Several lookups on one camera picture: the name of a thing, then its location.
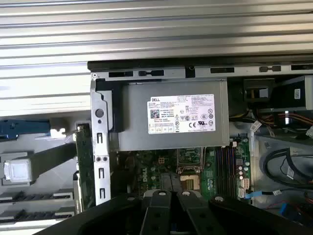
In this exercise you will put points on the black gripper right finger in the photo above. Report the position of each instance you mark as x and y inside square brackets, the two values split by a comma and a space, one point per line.
[195, 215]

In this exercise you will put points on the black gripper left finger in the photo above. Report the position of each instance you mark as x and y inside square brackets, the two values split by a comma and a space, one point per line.
[156, 215]

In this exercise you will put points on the black RAM slot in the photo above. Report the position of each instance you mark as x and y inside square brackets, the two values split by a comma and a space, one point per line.
[228, 171]
[223, 171]
[233, 171]
[217, 171]

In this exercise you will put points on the CPU socket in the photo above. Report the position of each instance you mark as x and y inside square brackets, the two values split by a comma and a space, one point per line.
[192, 182]

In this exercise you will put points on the green motherboard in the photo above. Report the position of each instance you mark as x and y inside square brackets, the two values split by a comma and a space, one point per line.
[209, 171]

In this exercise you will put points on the metal socket cover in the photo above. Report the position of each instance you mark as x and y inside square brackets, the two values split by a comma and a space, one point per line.
[190, 167]

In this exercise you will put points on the blue header connector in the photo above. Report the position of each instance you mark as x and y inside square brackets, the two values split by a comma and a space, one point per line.
[284, 211]

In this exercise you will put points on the green graphics card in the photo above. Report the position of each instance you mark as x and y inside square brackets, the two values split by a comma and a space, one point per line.
[85, 159]

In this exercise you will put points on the black open PC case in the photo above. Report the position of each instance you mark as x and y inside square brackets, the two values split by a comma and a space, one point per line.
[101, 137]

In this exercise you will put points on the grey power supply unit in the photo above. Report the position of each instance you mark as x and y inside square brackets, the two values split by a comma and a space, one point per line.
[137, 115]

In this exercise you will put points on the grey parts rack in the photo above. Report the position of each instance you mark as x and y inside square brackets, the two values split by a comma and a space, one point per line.
[53, 159]

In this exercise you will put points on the silver CPU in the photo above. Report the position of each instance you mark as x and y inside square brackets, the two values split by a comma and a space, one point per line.
[18, 171]

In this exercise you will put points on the hard disk in blue carrier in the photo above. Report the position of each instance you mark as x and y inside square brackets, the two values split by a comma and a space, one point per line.
[24, 127]

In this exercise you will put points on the metal drive bay frame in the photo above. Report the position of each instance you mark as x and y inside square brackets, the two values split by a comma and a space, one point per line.
[286, 95]

